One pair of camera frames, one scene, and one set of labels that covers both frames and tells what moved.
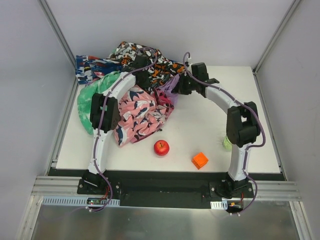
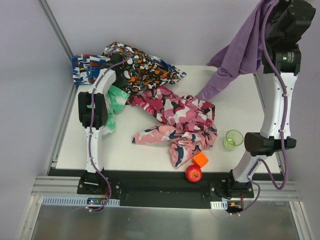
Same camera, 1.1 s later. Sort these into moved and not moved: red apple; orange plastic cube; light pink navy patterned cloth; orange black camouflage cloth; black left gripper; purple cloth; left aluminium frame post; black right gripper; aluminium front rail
Moved: orange black camouflage cloth; black right gripper; red apple; black left gripper; light pink navy patterned cloth; purple cloth
Not moved: left aluminium frame post; aluminium front rail; orange plastic cube
